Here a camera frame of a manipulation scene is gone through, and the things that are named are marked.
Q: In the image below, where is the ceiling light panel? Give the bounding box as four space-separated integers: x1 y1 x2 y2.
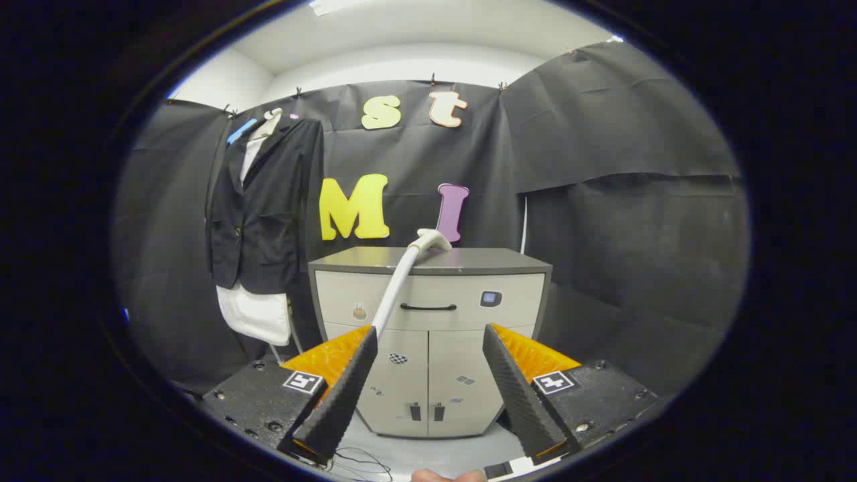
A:
309 0 366 16

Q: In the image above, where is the white garment steamer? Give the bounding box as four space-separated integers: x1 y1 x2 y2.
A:
370 229 453 339

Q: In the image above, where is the white shirt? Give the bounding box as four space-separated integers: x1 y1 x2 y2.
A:
216 110 293 347

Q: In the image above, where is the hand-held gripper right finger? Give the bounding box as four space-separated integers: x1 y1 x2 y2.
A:
482 323 661 463

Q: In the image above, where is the black suit jacket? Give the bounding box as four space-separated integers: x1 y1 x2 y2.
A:
204 117 325 295

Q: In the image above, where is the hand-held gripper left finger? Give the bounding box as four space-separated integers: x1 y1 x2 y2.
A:
201 325 380 466

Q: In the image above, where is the black backdrop cloth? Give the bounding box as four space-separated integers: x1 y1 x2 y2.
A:
114 40 751 402

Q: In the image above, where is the grey cabinet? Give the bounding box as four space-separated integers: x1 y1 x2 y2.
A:
308 246 553 439

